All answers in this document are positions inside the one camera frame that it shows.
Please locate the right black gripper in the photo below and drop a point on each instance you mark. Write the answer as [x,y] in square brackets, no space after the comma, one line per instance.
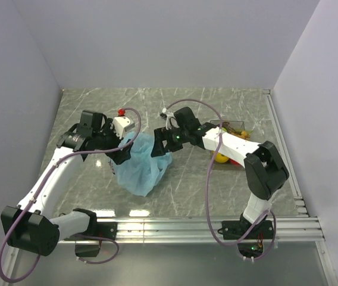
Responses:
[161,134]

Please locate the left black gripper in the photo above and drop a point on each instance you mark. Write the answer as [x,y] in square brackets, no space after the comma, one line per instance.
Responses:
[119,156]

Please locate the light blue plastic bag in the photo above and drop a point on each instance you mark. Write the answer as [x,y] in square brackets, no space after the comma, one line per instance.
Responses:
[141,173]

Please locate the yellow fake lemon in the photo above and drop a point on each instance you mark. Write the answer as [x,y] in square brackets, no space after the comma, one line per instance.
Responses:
[221,159]

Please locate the red fake tomato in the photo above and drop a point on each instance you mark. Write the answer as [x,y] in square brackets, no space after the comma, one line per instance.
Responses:
[234,162]

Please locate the brown fake longan bunch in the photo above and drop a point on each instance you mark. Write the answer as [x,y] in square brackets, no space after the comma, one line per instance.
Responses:
[240,134]

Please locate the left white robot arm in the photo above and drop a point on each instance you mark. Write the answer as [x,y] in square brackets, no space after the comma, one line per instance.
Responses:
[30,225]

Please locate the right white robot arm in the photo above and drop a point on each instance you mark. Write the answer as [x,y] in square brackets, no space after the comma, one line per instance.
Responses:
[265,169]

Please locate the clear plastic fruit tray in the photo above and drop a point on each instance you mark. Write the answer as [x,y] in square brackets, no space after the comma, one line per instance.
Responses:
[218,141]

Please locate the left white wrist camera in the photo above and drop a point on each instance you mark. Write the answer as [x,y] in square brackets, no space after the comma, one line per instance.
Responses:
[122,124]

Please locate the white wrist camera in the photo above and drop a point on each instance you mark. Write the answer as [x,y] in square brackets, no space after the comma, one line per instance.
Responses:
[122,124]
[167,116]

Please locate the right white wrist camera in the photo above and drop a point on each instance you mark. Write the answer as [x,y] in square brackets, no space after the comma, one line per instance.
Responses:
[167,116]

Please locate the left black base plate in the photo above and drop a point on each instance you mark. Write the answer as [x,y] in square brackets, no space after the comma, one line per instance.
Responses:
[102,230]

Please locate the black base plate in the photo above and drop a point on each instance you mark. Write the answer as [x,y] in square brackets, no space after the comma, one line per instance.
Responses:
[102,230]
[233,230]

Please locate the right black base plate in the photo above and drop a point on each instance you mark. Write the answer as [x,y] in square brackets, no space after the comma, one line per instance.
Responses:
[233,230]

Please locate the aluminium mounting rail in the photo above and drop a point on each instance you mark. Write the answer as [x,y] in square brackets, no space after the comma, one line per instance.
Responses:
[146,230]

